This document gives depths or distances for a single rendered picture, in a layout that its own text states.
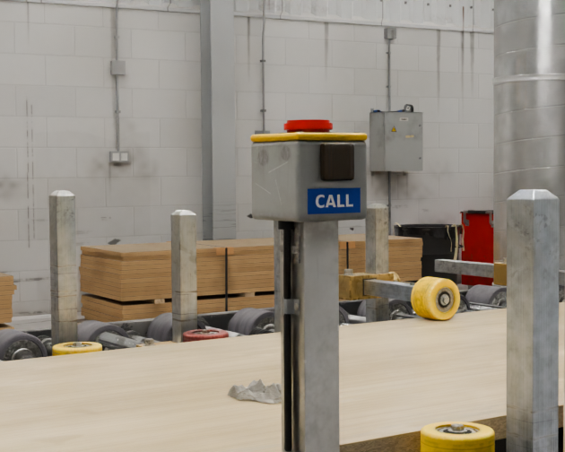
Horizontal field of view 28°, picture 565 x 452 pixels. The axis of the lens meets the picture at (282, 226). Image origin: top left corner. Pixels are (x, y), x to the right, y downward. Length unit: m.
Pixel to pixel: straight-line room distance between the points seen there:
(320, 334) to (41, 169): 7.56
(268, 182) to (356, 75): 8.77
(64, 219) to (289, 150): 1.13
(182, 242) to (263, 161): 1.18
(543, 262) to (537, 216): 0.04
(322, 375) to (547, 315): 0.26
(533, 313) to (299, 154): 0.31
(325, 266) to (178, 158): 7.93
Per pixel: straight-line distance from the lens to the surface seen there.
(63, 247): 1.99
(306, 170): 0.88
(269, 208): 0.91
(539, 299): 1.08
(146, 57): 8.77
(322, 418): 0.93
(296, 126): 0.91
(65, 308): 2.00
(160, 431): 1.28
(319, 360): 0.92
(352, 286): 2.30
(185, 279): 2.09
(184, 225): 2.09
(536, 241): 1.07
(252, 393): 1.43
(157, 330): 2.60
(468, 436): 1.23
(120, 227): 8.65
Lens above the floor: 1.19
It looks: 3 degrees down
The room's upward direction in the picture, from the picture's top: straight up
